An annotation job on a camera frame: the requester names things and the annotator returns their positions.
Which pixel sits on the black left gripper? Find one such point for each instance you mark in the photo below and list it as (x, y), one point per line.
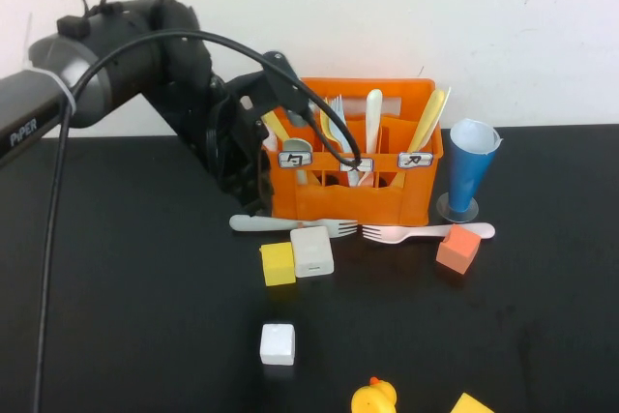
(237, 142)

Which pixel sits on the grey plastic fork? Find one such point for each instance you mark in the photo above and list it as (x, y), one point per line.
(261, 223)

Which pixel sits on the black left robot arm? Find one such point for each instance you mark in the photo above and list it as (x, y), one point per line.
(121, 55)

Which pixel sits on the orange plastic cutlery holder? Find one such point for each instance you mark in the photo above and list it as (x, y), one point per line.
(348, 200)

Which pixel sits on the white plastic spoon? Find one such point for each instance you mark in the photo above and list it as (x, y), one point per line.
(271, 141)

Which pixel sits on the grey plastic spoon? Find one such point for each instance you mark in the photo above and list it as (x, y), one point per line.
(296, 147)

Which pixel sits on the yellow foam cube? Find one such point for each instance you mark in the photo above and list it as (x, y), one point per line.
(278, 265)

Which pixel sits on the white charger block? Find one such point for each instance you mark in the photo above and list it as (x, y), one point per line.
(312, 251)

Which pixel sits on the pink plastic fork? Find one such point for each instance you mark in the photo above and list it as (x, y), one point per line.
(401, 235)

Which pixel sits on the white foam cube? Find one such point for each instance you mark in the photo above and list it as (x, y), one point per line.
(277, 345)

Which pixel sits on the yellow plastic knife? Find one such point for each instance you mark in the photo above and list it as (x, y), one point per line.
(428, 115)

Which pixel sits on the pale cream plastic knife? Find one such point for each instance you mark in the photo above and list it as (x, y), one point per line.
(446, 98)

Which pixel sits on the orange foam cube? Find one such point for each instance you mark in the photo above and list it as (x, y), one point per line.
(457, 251)

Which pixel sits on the blue paper cone cup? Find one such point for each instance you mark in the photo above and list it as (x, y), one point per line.
(466, 176)

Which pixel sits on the white zip tie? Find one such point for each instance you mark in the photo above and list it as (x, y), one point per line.
(65, 91)

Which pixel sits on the yellow rubber duck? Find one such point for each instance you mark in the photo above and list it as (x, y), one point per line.
(372, 401)

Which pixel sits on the yellow foam block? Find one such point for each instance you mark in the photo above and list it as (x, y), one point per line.
(469, 405)

